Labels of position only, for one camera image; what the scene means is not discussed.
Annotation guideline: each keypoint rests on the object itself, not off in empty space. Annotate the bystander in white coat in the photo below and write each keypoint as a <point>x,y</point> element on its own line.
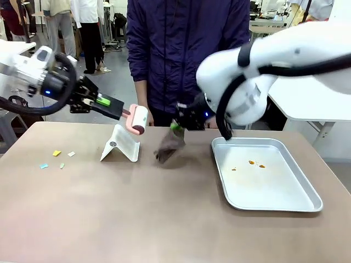
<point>87,16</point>

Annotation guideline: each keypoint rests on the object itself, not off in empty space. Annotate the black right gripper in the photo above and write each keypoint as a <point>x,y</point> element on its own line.
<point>192,115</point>

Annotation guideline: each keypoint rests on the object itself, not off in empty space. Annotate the yellow paper scrap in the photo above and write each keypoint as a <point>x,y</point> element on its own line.
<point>56,153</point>

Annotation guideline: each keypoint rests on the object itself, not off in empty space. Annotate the white paper scrap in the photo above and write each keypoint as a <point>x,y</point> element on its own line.
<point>71,154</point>

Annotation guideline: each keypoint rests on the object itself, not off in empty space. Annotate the pink lint roller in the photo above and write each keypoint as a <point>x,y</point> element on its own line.
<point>138,117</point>

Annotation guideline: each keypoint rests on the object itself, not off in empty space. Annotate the black stand pole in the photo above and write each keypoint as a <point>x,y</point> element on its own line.
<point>26,27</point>

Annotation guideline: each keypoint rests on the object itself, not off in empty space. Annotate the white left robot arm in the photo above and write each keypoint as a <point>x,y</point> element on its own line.
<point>16,68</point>

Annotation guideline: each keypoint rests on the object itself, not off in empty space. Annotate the beige background table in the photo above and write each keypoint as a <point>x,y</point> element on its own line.
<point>263,30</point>

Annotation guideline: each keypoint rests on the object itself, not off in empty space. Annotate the blue paper scrap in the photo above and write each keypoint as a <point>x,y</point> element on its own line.
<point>44,165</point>

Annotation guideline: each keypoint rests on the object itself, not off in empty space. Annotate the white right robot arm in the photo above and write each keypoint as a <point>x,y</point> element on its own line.
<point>288,54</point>

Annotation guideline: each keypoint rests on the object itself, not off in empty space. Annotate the grey stool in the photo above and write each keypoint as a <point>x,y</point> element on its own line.
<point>5,128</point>

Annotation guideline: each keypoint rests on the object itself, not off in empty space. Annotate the person in purple jacket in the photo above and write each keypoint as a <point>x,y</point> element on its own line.
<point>178,41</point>

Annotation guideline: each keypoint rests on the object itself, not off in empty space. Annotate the silver metal tray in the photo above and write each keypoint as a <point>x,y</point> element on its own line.
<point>263,180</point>

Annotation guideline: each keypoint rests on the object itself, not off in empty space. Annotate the black chair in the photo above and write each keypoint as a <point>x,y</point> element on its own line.
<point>119,24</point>

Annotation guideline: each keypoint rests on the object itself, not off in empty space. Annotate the white lint roller stand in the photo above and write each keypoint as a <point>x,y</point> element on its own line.
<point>123,142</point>

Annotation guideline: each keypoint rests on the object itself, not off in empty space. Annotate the bystander in dark red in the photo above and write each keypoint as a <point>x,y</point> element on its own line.
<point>11,16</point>

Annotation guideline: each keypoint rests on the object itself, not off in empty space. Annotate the bystander in beige top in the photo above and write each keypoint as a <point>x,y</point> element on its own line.
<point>60,16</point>

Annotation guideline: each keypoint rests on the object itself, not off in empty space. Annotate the white side table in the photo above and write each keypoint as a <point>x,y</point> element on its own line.
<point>315,104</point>

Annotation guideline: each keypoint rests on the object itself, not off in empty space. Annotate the brown cloth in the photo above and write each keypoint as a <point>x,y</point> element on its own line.
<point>167,148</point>

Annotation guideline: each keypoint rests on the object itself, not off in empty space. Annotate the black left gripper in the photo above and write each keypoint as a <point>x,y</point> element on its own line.
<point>83,91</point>

